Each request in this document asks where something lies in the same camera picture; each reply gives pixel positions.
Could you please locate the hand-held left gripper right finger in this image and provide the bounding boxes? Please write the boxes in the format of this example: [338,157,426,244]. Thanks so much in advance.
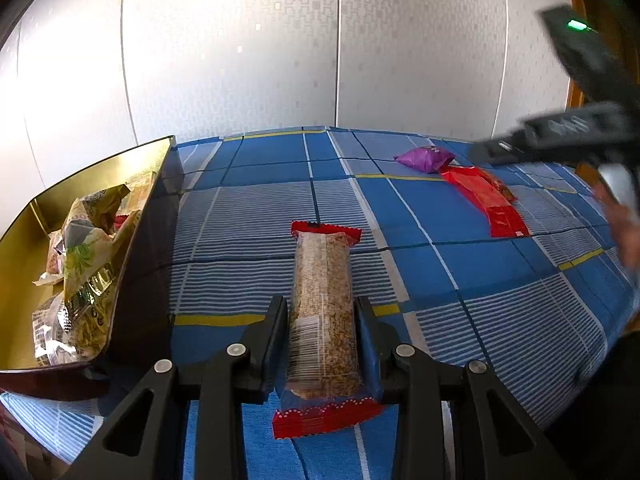
[354,296,576,480]

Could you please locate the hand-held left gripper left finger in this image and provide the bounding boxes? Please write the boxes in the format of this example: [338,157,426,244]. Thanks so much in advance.
[65,295,291,480]

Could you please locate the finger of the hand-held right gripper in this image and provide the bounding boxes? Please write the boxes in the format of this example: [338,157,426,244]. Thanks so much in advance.
[470,127,528,166]

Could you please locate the red orange snack packet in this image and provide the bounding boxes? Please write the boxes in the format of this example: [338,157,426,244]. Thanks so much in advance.
[439,166,531,239]

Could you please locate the oat bar with red ends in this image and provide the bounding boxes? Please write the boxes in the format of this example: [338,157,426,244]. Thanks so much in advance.
[272,220,383,440]

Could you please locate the black box with gold interior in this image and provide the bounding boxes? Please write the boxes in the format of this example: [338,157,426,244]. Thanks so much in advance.
[0,135,183,402]

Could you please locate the yellow leaf print snack packet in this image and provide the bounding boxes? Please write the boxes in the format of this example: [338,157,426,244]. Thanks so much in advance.
[60,210,143,311]

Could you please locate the brown clear snack packet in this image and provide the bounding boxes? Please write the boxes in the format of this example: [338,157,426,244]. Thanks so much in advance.
[32,242,68,287]

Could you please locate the person's right hand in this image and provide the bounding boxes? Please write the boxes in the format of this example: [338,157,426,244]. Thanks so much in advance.
[597,190,640,306]

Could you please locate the purple snack packet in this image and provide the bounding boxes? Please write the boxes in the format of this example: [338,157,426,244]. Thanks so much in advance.
[394,146,456,174]

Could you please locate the blue plaid bed sheet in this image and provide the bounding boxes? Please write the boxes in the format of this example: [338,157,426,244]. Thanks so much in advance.
[0,125,640,480]

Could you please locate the wooden door frame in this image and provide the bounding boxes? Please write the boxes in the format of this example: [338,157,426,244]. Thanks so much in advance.
[562,0,608,111]

